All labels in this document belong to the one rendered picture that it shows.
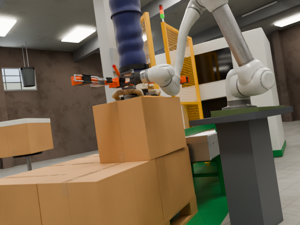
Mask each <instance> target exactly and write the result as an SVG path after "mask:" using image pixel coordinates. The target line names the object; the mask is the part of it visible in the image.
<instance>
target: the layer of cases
mask: <svg viewBox="0 0 300 225"><path fill-rule="evenodd" d="M193 195H195V190H194V183H193V177H192V169H191V162H190V156H189V150H188V146H186V147H184V148H181V149H179V150H176V151H173V152H170V153H168V154H166V155H163V156H160V157H158V158H155V159H152V160H150V161H136V162H117V163H103V164H100V157H99V154H94V155H90V156H86V157H82V158H78V159H74V160H71V161H67V162H62V163H58V164H54V165H51V166H47V167H43V168H39V169H35V170H31V171H27V172H23V173H19V174H16V175H11V176H7V177H3V178H0V225H160V224H161V223H162V222H163V221H164V220H166V219H167V218H168V217H169V216H170V215H171V214H172V213H174V212H175V211H176V210H177V209H178V208H179V207H181V206H182V205H183V204H184V203H185V202H186V201H188V200H189V199H190V198H191V197H192V196H193Z"/></svg>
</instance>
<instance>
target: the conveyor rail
mask: <svg viewBox="0 0 300 225"><path fill-rule="evenodd" d="M208 141H209V147H210V153H211V159H213V158H214V157H216V156H217V155H219V154H220V150H219V144H218V138H217V132H215V133H212V134H210V135H208Z"/></svg>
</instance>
